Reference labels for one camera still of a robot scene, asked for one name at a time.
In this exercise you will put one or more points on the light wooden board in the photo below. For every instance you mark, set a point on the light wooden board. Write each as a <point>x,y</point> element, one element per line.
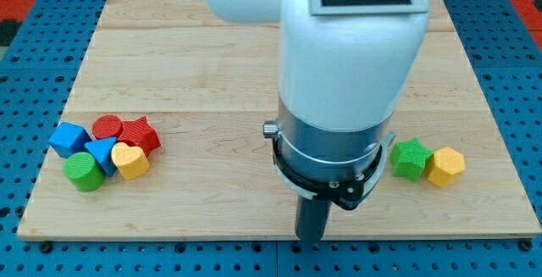
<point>207,87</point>

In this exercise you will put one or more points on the silver black wrist flange clamp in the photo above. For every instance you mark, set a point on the silver black wrist flange clamp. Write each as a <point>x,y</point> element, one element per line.
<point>327,166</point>

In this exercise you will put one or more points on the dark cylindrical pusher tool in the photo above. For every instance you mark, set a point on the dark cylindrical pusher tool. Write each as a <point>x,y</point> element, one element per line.
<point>311,218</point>

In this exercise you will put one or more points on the yellow heart block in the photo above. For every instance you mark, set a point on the yellow heart block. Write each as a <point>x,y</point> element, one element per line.
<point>131,161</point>

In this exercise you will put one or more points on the red star block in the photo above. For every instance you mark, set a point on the red star block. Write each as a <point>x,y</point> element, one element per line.
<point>138,133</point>

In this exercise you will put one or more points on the green star block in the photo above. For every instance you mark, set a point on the green star block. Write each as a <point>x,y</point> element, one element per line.
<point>408,159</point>

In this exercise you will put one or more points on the green cylinder block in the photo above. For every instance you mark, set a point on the green cylinder block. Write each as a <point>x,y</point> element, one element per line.
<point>84,172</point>

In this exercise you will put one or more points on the blue cube block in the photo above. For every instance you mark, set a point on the blue cube block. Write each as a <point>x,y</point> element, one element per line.
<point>68,139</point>

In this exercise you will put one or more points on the yellow hexagon block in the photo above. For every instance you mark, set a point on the yellow hexagon block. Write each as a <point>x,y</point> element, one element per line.
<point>445,167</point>

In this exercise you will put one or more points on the red cylinder block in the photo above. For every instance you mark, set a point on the red cylinder block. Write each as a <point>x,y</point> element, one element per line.
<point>107,126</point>

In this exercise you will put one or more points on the blue triangle block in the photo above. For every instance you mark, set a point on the blue triangle block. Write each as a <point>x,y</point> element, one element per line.
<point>101,151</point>

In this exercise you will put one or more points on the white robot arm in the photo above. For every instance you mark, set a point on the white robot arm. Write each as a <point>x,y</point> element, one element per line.
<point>342,63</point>

